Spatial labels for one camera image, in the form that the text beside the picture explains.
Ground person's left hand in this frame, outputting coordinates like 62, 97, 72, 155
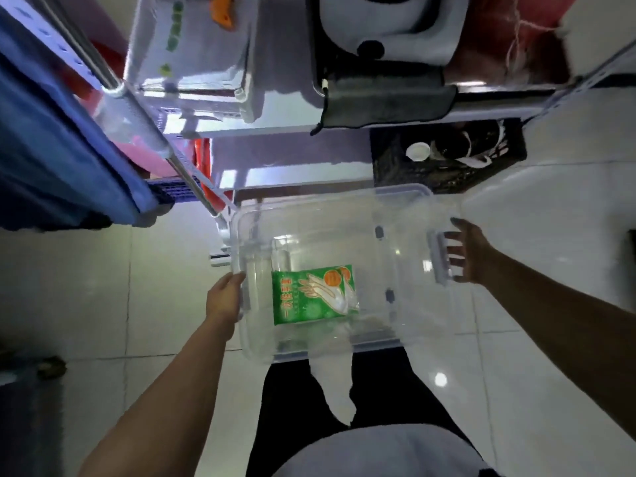
206, 271, 247, 339

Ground person's right hand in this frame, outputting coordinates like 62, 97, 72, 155
443, 218, 498, 285

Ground green glove packet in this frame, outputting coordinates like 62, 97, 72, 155
272, 264, 360, 327

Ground clear plastic storage bin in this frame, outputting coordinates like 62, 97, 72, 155
229, 183, 460, 364

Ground person's right forearm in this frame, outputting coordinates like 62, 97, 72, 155
479, 248, 636, 443

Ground person's left forearm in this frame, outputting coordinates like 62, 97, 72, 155
77, 317, 239, 477

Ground person's black trousers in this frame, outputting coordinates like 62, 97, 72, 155
244, 346, 476, 477

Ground person's white shirt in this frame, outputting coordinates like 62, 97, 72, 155
272, 423, 500, 477

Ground black plastic crate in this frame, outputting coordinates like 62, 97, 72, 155
370, 117, 529, 195

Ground dark blue crate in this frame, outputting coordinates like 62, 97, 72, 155
148, 177, 201, 205

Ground pink printed bag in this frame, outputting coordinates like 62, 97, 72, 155
113, 137, 171, 178

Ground grey towel black trim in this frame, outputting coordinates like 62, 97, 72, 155
310, 76, 459, 137

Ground white metal rack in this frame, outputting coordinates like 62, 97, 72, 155
0, 0, 636, 219

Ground red plastic bag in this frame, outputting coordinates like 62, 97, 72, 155
445, 0, 581, 89

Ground blue cloth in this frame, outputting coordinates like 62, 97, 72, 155
0, 9, 176, 233

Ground white black plush pillow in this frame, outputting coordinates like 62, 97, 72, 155
317, 0, 472, 69

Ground small white perforated basket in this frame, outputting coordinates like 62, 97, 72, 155
124, 0, 260, 123

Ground orange plastic piece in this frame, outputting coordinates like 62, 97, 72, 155
210, 0, 236, 31

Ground steel pole white handle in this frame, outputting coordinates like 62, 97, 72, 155
29, 0, 235, 269

